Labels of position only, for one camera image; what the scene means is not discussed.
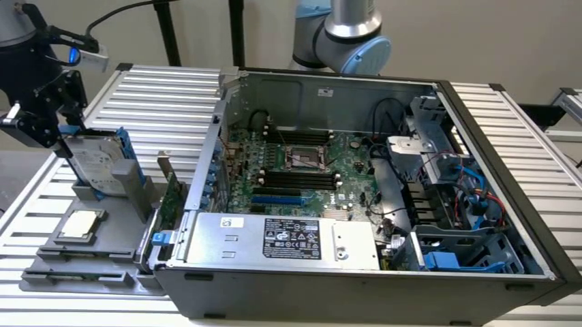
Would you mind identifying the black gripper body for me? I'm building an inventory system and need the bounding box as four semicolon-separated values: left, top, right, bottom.
0;3;100;105

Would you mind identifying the silver metal disk bay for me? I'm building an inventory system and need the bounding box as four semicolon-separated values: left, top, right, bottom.
385;95;474;187

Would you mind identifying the grey plastic disk bay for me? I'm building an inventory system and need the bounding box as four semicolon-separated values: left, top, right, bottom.
409;225;526;274

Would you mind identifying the black metal pole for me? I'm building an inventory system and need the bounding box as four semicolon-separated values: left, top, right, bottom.
154;0;183;67
227;0;247;68

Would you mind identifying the silver CPU chip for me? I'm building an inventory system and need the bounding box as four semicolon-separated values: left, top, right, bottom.
59;209;108;236

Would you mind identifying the green graphics card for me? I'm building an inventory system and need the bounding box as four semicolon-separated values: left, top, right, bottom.
154;151;188;236

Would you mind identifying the grey parts rack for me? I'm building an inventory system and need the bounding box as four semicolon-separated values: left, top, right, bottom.
19;159;166;296

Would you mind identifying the green RAM stick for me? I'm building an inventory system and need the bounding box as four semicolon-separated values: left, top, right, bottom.
44;271;123;283
39;250;134;259

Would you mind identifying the black RAM slot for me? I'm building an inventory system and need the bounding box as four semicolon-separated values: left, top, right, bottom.
266;128;333;135
258;174;342;181
259;169;343;176
257;183;341;191
258;178;341;187
265;132;331;139

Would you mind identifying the black expansion slot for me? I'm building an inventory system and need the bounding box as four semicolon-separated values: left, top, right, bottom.
253;187;305;198

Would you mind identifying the blue expansion slot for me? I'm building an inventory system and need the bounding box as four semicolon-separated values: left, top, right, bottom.
250;196;303;208

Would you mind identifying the CPU socket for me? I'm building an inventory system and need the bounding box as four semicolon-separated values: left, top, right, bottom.
282;142;334;173

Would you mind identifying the silver power supply unit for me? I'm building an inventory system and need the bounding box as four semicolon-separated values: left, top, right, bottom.
164;212;383;273

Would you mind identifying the green motherboard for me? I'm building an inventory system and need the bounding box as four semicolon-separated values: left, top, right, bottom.
223;126;413;241

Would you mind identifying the black open PC case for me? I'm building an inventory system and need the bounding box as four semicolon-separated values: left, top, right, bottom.
152;66;569;320

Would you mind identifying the black fan shroud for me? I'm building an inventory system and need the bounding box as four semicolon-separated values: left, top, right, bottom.
403;179;457;228

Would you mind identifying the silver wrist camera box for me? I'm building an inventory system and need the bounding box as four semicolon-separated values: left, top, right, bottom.
67;43;112;74

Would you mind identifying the hard disk with blue bracket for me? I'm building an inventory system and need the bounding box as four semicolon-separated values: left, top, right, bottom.
58;125;146;202

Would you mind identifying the black camera cable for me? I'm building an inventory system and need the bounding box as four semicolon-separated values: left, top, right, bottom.
84;0;162;44

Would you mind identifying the short black wire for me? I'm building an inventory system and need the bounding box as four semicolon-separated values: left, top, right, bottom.
247;108;273;130

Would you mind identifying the black looped wire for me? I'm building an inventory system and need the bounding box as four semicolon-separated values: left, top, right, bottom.
370;97;409;140

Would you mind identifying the blue data wire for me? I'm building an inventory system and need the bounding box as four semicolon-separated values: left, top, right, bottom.
447;159;490;232

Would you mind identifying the red power wire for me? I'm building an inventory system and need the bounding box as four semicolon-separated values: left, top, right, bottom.
473;189;510;232

